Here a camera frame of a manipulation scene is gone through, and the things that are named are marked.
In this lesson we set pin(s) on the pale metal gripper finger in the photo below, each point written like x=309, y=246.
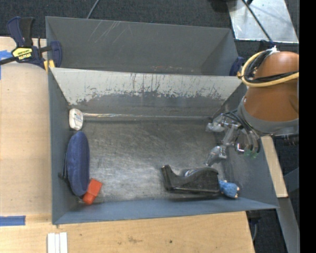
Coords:
x=218, y=152
x=218, y=125

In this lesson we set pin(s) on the blue toy animal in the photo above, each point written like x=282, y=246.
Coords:
x=228, y=188

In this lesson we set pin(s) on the grey metal bin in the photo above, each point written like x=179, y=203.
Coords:
x=137, y=146

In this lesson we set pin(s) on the red-orange block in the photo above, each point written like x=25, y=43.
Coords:
x=92, y=191

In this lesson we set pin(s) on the white printed packet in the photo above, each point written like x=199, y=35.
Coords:
x=75, y=119

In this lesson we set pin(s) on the pale wood board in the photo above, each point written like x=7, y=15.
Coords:
x=23, y=141

